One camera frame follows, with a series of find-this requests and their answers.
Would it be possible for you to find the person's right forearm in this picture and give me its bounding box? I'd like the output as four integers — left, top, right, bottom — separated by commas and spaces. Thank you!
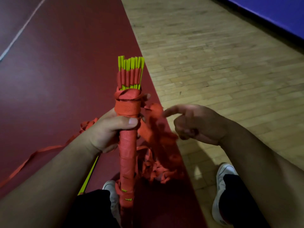
218, 121, 304, 228

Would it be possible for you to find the black left trouser leg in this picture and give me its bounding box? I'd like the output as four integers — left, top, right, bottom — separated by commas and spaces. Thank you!
63, 189, 119, 228

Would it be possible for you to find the person's right hand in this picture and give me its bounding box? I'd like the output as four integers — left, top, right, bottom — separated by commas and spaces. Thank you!
162, 104, 230, 146

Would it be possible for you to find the black trouser leg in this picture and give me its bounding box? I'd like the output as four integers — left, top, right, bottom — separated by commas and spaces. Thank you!
218, 174, 270, 228
63, 189, 119, 228

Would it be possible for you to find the white right shoe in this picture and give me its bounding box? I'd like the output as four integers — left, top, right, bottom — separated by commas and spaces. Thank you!
211, 163, 238, 226

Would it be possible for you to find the person's left forearm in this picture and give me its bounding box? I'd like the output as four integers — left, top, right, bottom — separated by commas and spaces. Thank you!
0, 134, 101, 228

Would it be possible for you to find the person's left hand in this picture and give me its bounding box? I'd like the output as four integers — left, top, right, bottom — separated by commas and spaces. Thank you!
83, 93, 151, 155

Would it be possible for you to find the white left shoe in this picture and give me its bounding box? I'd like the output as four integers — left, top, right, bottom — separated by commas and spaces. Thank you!
102, 180, 122, 226

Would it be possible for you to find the white shoe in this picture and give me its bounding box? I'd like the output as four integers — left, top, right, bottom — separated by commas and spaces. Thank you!
102, 180, 122, 226
211, 163, 238, 226

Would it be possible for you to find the black right trouser leg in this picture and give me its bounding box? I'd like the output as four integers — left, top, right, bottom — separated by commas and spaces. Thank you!
218, 174, 270, 228

